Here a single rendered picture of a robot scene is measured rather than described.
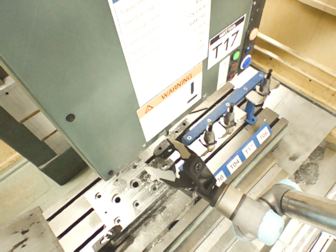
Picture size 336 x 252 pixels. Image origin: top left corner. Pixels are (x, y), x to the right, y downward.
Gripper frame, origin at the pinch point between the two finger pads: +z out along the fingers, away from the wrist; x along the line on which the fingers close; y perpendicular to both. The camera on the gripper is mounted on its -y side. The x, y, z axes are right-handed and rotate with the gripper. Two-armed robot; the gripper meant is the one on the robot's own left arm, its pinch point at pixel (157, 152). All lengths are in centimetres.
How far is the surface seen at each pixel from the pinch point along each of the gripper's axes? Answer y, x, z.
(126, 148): -21.7, -9.6, -2.4
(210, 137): 15.4, 20.3, -6.4
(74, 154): 63, -7, 61
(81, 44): -44.9, -9.1, -1.6
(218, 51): -28.9, 13.9, -7.1
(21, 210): 83, -48, 73
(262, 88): 17, 52, -12
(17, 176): 87, -37, 96
